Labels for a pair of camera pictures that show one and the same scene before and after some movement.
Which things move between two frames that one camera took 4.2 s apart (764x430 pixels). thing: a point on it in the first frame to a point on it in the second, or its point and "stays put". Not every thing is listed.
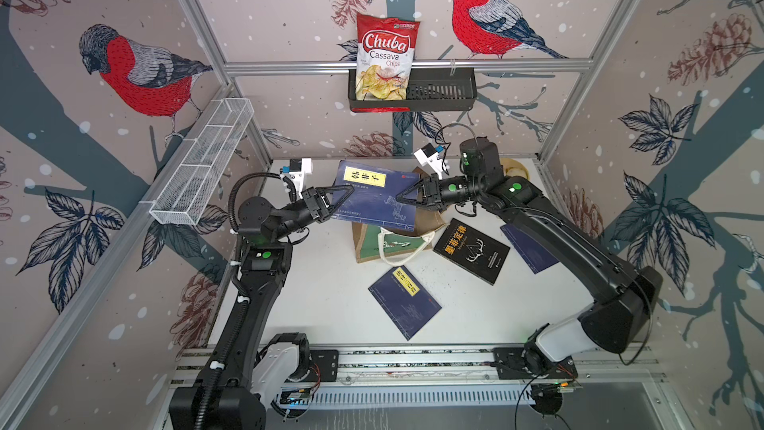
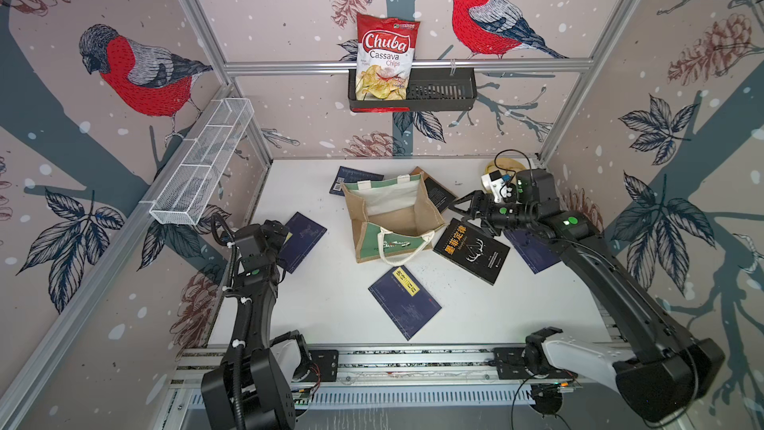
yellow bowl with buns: x=512 y=167 stays put
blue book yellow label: x=531 y=248 stays put
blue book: x=374 y=198 to x=302 y=235
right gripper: x=432 y=196 to x=477 y=199
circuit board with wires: x=295 y=398 stays put
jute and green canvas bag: x=394 y=246 stays put
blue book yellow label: x=406 y=302 stays put
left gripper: x=317 y=205 to x=275 y=238
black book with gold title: x=474 y=251 stays put
